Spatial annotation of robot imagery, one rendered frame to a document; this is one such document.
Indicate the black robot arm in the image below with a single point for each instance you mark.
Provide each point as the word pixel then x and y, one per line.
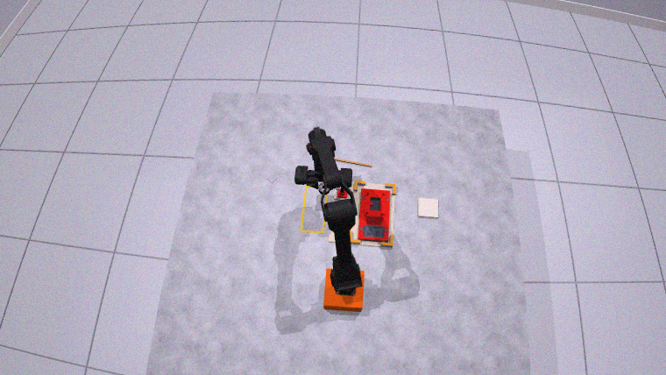
pixel 340 215

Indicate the black wheel with grey rim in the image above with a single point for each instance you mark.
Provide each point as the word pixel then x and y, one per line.
pixel 321 188

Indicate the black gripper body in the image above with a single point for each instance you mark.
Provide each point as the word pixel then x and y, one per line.
pixel 302 176

